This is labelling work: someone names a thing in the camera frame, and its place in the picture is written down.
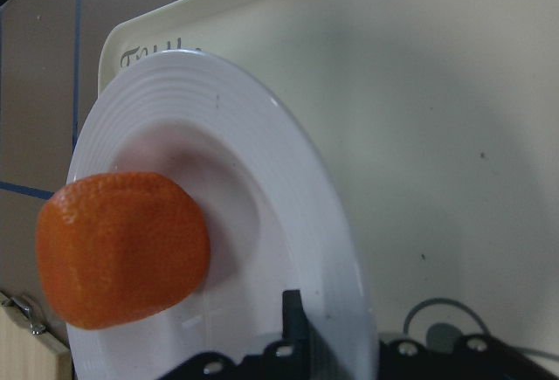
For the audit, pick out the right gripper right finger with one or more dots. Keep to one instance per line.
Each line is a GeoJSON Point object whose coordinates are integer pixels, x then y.
{"type": "Point", "coordinates": [474, 356]}

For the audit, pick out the white ceramic plate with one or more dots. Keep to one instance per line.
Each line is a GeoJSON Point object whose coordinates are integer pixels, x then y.
{"type": "Point", "coordinates": [274, 217]}

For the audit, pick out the cream bear tray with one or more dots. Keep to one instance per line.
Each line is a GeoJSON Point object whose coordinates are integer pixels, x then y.
{"type": "Point", "coordinates": [437, 119]}

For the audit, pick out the bamboo cutting board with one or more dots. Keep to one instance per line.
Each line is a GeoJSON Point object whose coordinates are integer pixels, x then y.
{"type": "Point", "coordinates": [28, 349]}

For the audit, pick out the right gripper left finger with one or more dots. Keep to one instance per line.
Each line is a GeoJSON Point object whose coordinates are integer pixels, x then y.
{"type": "Point", "coordinates": [298, 354]}

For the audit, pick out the orange fruit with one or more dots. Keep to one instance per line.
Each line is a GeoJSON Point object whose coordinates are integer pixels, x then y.
{"type": "Point", "coordinates": [119, 247]}

